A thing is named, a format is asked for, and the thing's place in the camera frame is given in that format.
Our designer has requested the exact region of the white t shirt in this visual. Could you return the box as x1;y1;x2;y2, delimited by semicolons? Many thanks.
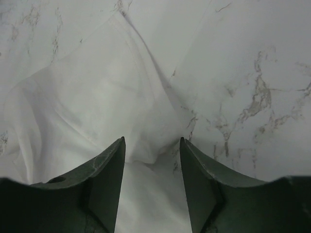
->
2;9;202;233

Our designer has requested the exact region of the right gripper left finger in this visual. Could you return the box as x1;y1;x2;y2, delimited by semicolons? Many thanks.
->
0;138;126;233

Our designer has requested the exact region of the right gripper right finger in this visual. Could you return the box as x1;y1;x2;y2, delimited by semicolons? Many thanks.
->
180;138;311;233

